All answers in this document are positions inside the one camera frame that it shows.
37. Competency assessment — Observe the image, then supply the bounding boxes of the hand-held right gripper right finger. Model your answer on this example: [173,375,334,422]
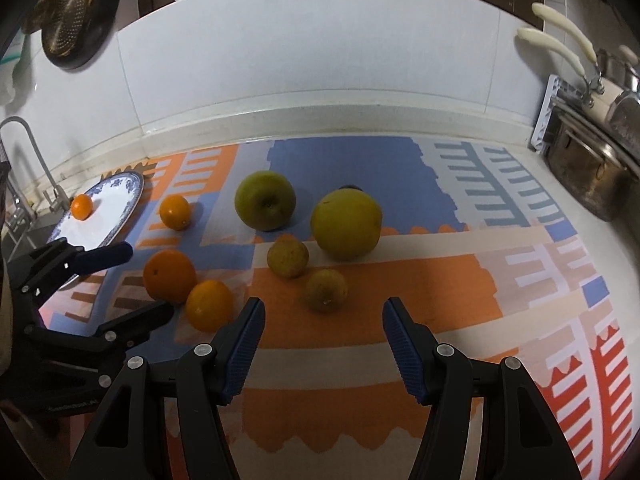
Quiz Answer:
[382,296,583,480]

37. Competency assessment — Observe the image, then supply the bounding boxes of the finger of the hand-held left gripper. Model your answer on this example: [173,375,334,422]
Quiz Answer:
[22,300,176,358]
[7,237,135,294]

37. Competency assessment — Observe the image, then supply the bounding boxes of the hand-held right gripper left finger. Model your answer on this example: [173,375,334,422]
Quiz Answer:
[70,296,266,480]

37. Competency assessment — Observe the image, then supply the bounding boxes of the blue and white plate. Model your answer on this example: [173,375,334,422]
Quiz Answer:
[46,170,145,291]

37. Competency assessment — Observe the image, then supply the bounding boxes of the large orange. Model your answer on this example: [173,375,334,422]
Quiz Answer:
[143,249,197,305]

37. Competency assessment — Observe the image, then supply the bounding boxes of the medium orange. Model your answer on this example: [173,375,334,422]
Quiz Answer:
[185,280,235,334]

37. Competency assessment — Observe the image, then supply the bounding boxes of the small orange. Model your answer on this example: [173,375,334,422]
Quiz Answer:
[159,194,192,231]
[70,194,94,220]

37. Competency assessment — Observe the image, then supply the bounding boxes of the small yellow-brown fruit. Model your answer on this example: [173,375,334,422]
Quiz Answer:
[305,268,349,313]
[266,236,310,280]

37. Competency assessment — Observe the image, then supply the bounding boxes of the large yellow pear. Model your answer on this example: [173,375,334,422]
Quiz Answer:
[310,188,383,262]

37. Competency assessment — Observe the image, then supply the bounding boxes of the patterned orange and blue mat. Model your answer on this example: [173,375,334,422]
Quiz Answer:
[37,132,640,480]

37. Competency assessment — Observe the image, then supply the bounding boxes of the stainless steel sink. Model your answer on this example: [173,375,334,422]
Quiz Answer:
[0,210,56,261]

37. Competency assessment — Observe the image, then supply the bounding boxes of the metal faucet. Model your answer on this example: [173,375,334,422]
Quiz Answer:
[0,116,68,221]

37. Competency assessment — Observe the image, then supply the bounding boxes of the brass mesh strainer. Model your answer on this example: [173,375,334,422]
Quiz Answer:
[37,0,96,56]

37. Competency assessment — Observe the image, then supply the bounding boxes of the black frying pan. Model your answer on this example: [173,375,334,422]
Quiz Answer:
[22,0,123,71]

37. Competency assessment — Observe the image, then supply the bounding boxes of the white plastic rack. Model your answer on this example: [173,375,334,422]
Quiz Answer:
[530,74,581,155]

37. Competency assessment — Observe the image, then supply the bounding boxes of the white utensil handles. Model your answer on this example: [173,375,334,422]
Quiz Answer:
[531,2,606,95]

